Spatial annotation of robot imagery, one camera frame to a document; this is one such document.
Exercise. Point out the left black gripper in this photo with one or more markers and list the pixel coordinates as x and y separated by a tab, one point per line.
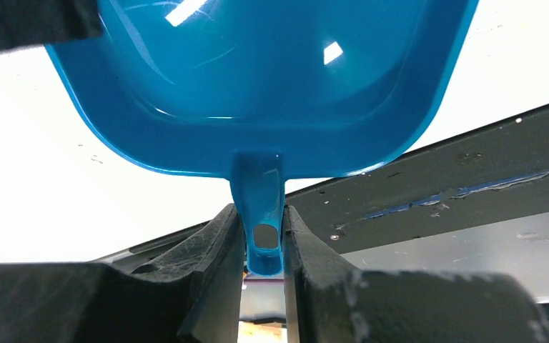
35	22

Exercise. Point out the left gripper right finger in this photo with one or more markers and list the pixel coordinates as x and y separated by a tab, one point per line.
329	299

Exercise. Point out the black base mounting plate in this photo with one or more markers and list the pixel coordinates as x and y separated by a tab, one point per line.
491	174

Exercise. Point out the blue dustpan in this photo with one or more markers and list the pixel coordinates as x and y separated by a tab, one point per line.
261	92

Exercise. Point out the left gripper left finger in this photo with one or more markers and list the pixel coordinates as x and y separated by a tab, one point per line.
190	293

